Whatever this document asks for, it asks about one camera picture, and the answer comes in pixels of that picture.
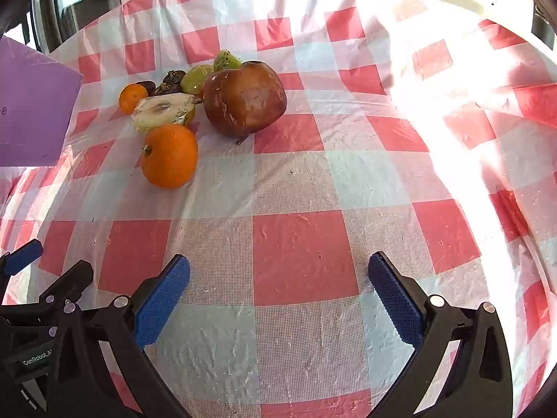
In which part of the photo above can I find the red white checkered tablecloth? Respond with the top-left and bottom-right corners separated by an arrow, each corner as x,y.
0,0 -> 557,418

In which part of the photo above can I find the cut pear half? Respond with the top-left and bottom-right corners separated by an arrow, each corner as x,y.
131,93 -> 203,134

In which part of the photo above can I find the purple box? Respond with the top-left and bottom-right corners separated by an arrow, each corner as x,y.
0,35 -> 84,169

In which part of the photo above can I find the dark window frame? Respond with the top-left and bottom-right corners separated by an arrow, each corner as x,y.
24,0 -> 103,51

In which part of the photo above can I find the green round fruit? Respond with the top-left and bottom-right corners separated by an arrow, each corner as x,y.
180,65 -> 215,96

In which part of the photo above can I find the large orange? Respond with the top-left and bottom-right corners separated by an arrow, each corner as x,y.
142,124 -> 199,190

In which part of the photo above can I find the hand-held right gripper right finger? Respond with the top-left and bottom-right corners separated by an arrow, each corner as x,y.
368,251 -> 514,418

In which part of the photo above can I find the small orange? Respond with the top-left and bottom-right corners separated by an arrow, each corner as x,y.
119,84 -> 149,114

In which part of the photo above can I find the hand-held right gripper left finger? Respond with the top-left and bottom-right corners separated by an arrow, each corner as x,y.
46,254 -> 193,418

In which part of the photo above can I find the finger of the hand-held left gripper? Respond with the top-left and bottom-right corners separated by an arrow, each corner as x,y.
2,260 -> 94,314
0,239 -> 43,301

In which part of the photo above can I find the brown-red pomegranate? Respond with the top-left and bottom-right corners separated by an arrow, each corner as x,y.
202,61 -> 288,138

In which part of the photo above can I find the green kiwi half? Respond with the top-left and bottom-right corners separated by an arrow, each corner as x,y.
213,49 -> 243,73

